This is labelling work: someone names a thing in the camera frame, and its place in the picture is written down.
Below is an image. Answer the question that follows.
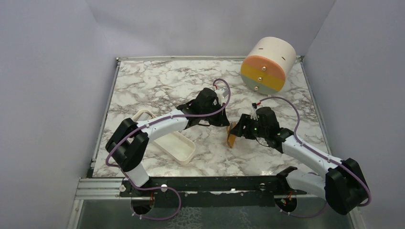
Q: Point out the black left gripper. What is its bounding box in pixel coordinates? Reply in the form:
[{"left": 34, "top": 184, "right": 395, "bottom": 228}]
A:
[{"left": 201, "top": 102, "right": 230, "bottom": 127}]

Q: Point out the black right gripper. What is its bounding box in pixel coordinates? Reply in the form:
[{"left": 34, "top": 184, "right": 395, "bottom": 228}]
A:
[{"left": 230, "top": 114, "right": 268, "bottom": 140}]

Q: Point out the yellow leather card holder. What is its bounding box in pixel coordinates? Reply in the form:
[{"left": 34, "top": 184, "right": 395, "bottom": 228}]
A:
[{"left": 226, "top": 122, "right": 237, "bottom": 148}]

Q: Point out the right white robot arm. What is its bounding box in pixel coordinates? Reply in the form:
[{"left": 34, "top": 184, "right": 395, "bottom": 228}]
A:
[{"left": 230, "top": 107, "right": 370, "bottom": 215}]

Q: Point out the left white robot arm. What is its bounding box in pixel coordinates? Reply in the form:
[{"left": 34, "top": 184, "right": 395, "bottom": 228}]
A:
[{"left": 105, "top": 88, "right": 231, "bottom": 196}]

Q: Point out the white oval plastic tray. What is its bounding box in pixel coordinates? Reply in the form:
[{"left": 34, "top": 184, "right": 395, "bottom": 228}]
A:
[{"left": 132, "top": 109, "right": 196, "bottom": 165}]

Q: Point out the cylindrical pastel drawer box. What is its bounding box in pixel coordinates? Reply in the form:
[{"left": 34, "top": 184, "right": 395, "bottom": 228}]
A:
[{"left": 240, "top": 37, "right": 296, "bottom": 95}]

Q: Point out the black metal base rail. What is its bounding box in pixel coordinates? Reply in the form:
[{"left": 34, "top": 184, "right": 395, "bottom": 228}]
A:
[{"left": 87, "top": 169, "right": 308, "bottom": 209}]

